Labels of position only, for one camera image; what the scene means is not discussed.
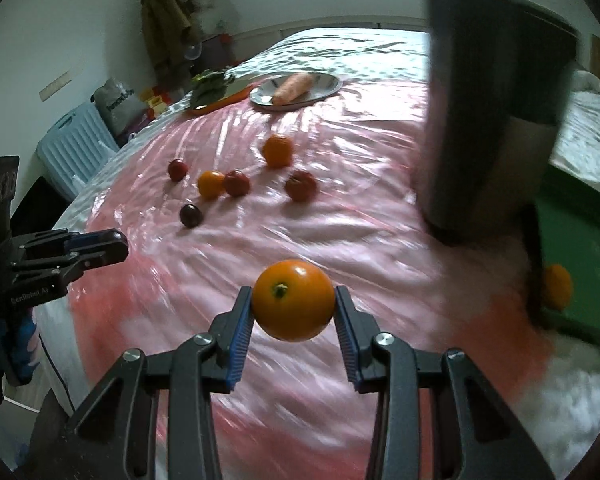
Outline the black cylindrical trash bin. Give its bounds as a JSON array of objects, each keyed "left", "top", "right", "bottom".
[{"left": 414, "top": 0, "right": 579, "bottom": 245}]

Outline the small red fruit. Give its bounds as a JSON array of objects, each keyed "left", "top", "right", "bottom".
[{"left": 168, "top": 158, "right": 188, "bottom": 182}]

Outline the light blue suitcase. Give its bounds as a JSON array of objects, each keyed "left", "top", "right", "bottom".
[{"left": 36, "top": 102, "right": 120, "bottom": 202}]

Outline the large orange mandarin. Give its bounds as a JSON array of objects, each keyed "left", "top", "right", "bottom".
[{"left": 544, "top": 263, "right": 573, "bottom": 311}]

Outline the brown hanging coat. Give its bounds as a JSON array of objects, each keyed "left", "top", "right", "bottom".
[{"left": 140, "top": 0, "right": 195, "bottom": 89}]

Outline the small orange fruit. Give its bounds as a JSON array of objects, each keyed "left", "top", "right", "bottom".
[{"left": 197, "top": 170, "right": 225, "bottom": 200}]

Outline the grey bag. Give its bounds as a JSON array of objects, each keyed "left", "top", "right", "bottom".
[{"left": 91, "top": 78, "right": 148, "bottom": 136}]

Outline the dark purple plum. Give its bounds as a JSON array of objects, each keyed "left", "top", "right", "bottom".
[{"left": 178, "top": 203, "right": 204, "bottom": 229}]

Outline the red round fruit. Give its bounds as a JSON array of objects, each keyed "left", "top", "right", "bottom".
[{"left": 223, "top": 170, "right": 251, "bottom": 198}]

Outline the dark red tomato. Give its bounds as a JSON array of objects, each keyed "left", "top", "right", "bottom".
[{"left": 285, "top": 170, "right": 317, "bottom": 203}]

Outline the blue gloved left hand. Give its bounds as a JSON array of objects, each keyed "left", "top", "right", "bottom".
[{"left": 0, "top": 310, "right": 41, "bottom": 404}]

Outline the orange tangerine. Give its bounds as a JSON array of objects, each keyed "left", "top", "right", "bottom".
[{"left": 261, "top": 134, "right": 294, "bottom": 169}]

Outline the silver metal plate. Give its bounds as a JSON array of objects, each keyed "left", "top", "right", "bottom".
[{"left": 249, "top": 72, "right": 342, "bottom": 112}]

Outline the orange tray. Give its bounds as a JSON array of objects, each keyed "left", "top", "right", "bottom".
[{"left": 186, "top": 84, "right": 253, "bottom": 117}]

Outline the green square tray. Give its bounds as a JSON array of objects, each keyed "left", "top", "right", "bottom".
[{"left": 521, "top": 179, "right": 600, "bottom": 351}]

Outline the pink plastic sheet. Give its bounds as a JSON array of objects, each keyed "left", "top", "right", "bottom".
[{"left": 69, "top": 79, "right": 554, "bottom": 480}]

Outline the green leafy vegetable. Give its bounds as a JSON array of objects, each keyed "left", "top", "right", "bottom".
[{"left": 189, "top": 70, "right": 235, "bottom": 108}]

